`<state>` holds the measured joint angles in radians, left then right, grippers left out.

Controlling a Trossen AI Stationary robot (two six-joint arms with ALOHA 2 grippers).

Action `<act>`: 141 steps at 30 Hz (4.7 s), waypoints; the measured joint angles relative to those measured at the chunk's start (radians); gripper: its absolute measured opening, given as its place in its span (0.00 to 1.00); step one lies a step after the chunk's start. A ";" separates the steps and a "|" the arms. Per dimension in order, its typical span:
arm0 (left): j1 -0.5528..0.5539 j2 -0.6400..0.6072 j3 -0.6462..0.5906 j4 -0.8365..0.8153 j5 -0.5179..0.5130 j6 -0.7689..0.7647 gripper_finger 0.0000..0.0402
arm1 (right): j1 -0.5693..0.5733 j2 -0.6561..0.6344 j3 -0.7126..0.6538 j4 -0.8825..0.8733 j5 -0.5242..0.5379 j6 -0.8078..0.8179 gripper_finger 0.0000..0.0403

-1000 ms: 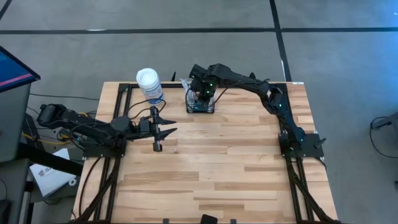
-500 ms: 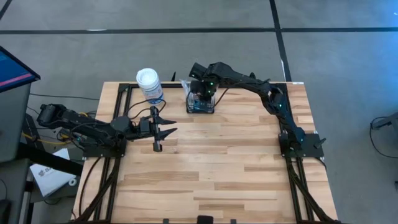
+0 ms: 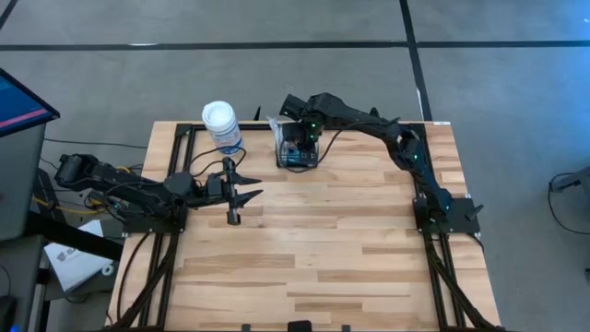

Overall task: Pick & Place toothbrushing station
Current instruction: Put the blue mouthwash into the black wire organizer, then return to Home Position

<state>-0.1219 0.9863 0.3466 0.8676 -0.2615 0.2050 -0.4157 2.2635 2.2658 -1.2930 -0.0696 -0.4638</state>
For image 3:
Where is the black desk beam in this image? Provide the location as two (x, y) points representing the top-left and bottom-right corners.
(25, 211), (124, 262)

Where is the computer monitor blue screen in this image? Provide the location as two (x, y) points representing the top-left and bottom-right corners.
(0, 67), (61, 138)

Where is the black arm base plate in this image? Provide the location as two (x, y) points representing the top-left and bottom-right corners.
(413, 196), (481, 234)
(122, 196), (190, 234)

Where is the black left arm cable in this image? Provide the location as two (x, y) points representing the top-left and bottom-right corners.
(187, 145), (248, 179)

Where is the grey cabinet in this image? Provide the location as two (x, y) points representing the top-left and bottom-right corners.
(0, 122), (47, 241)

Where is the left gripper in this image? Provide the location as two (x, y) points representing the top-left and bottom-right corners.
(205, 156), (265, 227)

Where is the white paper booklet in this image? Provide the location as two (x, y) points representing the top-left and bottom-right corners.
(43, 219), (115, 293)

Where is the white wipes canister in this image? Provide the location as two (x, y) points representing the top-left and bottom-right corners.
(201, 100), (244, 156)

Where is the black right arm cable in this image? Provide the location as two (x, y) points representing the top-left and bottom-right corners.
(278, 118), (397, 174)

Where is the black floor cable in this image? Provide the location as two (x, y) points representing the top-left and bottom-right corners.
(547, 172), (590, 236)
(43, 136), (148, 149)

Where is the black wire holder basket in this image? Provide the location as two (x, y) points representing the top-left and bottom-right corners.
(275, 128), (320, 168)

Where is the grey white toothbrush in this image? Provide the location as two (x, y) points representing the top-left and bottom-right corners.
(266, 115), (283, 156)

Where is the grey metal stand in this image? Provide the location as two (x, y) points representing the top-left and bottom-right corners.
(550, 165), (590, 194)

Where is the yellow cable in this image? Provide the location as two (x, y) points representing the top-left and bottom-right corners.
(31, 165), (133, 216)

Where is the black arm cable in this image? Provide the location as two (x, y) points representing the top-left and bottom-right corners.
(187, 145), (248, 179)
(278, 118), (397, 174)

